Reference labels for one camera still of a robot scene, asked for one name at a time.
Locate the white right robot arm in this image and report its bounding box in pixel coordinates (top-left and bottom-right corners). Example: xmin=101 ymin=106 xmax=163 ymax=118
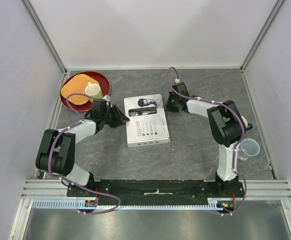
xmin=164 ymin=78 xmax=246 ymax=197

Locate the green ceramic mug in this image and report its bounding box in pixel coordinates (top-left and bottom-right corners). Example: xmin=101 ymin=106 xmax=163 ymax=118
xmin=241 ymin=116 xmax=253 ymax=131

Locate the light green cup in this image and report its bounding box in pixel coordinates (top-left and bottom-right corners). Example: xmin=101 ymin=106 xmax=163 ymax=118
xmin=85 ymin=83 xmax=104 ymax=99

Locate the white cardboard clipper box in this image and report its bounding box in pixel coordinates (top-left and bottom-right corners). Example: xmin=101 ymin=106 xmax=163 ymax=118
xmin=123 ymin=94 xmax=171 ymax=148

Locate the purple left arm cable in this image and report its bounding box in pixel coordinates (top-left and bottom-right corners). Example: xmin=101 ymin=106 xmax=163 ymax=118
xmin=47 ymin=92 xmax=96 ymax=181

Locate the red wooden bowl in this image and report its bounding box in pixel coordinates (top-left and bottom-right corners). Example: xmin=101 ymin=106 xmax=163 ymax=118
xmin=60 ymin=71 xmax=111 ymax=112

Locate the clear plastic measuring cup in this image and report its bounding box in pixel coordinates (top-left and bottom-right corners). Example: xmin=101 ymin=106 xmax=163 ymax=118
xmin=237 ymin=138 xmax=261 ymax=161

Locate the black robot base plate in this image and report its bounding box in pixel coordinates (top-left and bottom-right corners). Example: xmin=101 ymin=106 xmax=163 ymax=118
xmin=66 ymin=179 xmax=246 ymax=206

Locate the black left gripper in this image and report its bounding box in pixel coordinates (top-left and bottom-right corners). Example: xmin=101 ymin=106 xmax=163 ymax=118
xmin=101 ymin=104 xmax=130 ymax=129

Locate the aluminium front frame rail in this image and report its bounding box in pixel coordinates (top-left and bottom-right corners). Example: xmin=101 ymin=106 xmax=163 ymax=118
xmin=21 ymin=179 xmax=291 ymax=201

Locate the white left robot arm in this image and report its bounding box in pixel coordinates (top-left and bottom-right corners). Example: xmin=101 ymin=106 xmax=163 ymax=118
xmin=35 ymin=97 xmax=130 ymax=197

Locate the woven bamboo mat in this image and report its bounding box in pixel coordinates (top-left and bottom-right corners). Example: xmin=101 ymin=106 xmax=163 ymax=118
xmin=61 ymin=73 xmax=100 ymax=105

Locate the grey slotted cable duct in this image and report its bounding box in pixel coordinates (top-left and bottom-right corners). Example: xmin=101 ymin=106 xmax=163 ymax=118
xmin=31 ymin=199 xmax=223 ymax=211

